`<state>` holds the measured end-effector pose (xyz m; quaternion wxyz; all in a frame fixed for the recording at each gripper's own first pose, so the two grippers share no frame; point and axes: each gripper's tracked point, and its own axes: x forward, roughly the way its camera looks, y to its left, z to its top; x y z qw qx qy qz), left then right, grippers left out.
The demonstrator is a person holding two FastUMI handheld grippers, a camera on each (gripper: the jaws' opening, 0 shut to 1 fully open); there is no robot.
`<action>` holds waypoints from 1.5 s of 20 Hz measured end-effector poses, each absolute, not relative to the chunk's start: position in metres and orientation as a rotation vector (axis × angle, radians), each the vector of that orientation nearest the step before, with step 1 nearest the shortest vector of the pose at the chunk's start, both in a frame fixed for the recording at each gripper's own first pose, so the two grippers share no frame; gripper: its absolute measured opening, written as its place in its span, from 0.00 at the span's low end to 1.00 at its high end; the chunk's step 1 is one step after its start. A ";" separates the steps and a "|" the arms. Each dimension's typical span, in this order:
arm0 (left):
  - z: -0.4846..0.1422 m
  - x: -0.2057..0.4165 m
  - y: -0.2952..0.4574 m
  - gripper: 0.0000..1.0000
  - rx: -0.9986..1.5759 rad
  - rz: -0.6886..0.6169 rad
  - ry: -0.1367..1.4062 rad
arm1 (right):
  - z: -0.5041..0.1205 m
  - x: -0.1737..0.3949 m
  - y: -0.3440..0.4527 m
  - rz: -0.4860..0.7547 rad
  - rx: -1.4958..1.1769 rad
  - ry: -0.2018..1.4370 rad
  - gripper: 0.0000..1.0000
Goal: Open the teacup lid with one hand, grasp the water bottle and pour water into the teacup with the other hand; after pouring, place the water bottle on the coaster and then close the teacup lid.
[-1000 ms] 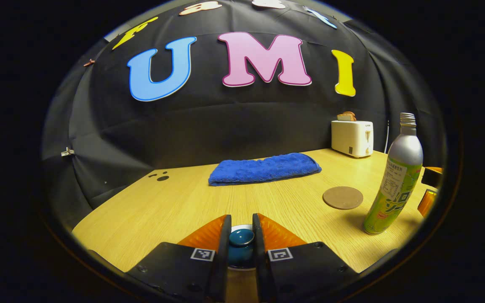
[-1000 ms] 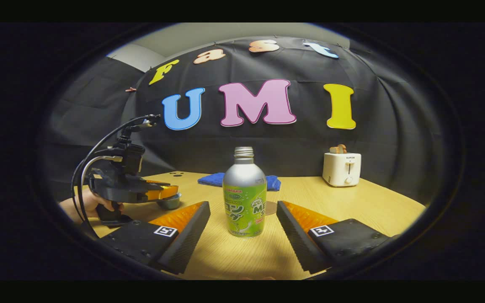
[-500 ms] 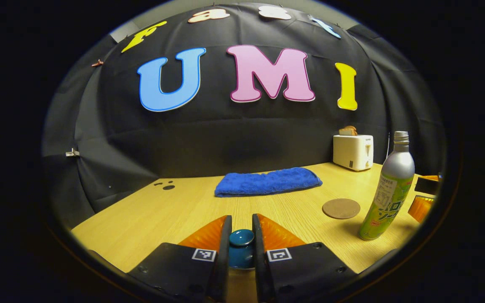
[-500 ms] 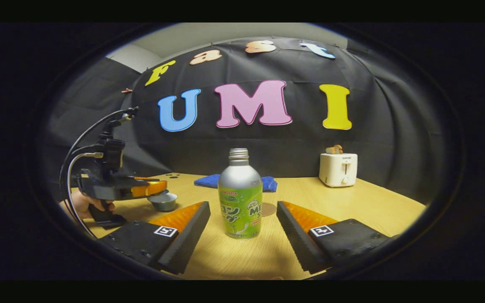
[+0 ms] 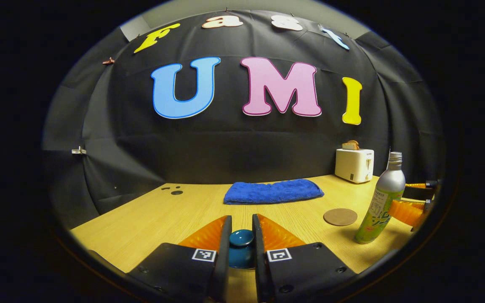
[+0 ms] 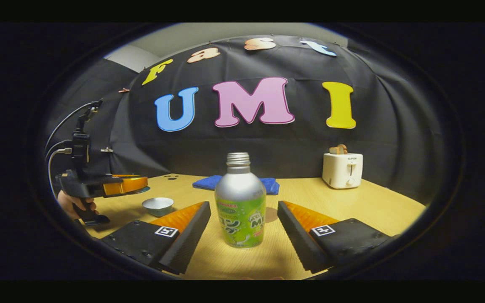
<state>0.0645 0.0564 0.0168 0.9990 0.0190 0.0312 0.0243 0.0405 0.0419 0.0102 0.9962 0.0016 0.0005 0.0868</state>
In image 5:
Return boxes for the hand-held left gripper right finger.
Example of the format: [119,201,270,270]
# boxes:
[252,214,357,303]

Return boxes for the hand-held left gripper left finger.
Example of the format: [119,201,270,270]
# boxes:
[127,215,232,303]

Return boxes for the teal teacup lid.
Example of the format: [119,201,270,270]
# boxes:
[228,229,256,270]

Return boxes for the silver green water bottle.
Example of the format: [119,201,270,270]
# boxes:
[355,152,406,245]

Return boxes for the round cork coaster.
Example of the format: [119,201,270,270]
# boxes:
[323,208,358,226]

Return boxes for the blue folded towel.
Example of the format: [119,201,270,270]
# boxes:
[224,179,325,205]

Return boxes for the white toaster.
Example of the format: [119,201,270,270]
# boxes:
[335,148,375,184]

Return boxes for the black backdrop cloth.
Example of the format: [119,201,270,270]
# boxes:
[43,9,443,230]

